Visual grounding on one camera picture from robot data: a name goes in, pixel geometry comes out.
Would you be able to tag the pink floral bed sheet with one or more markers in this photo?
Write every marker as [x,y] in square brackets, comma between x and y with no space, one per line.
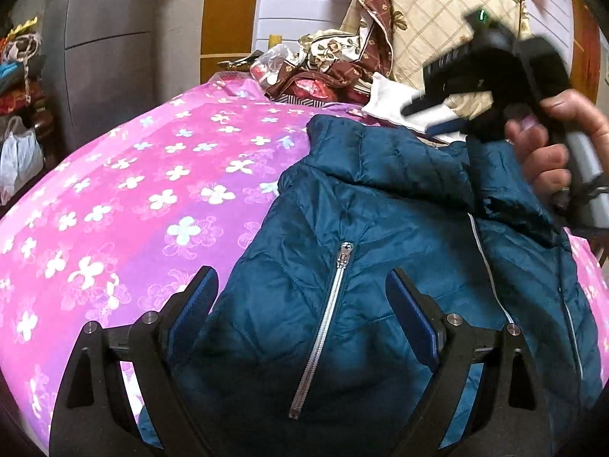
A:
[119,200]

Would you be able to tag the teal puffer jacket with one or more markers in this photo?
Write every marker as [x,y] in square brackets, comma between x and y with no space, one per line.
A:
[380,200]

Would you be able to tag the white pillow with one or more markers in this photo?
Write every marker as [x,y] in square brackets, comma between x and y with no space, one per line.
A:
[385,100]

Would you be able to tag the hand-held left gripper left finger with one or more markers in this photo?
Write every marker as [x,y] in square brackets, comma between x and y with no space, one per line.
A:
[192,307]

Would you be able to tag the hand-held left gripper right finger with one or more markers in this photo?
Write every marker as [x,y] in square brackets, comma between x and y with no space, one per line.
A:
[413,314]

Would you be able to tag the white plastic bag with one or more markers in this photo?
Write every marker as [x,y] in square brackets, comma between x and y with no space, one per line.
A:
[19,157]

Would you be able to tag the yellow box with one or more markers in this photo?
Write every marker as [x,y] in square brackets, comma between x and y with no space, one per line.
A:
[274,40]

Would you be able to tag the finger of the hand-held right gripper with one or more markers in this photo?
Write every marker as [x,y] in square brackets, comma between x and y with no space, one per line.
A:
[449,69]
[435,104]

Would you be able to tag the clear plastic bag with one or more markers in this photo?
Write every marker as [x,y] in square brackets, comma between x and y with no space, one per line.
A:
[276,62]

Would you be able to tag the person's right hand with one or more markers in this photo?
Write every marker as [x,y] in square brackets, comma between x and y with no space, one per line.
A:
[547,162]

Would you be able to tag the red packet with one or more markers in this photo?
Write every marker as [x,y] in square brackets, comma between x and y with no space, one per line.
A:
[307,90]

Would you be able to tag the cream floral quilt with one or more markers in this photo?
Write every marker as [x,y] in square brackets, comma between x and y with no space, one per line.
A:
[442,9]

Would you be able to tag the brown floral bedding pile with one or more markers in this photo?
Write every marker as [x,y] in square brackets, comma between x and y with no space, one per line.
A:
[333,57]

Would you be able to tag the pile of colourful clothes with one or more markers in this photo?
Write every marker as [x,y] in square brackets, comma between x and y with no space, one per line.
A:
[19,66]

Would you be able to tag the grey refrigerator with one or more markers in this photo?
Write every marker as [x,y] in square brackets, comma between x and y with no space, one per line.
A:
[104,47]

